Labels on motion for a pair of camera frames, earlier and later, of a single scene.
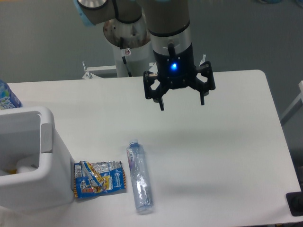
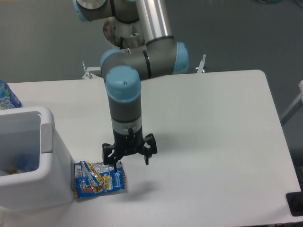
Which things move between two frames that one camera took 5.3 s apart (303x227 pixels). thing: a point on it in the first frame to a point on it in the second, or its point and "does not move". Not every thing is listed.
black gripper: x=177 y=71 to x=127 y=144
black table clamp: x=295 y=201 does not move
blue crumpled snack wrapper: x=92 y=178 does not move
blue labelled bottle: x=8 y=99 does not move
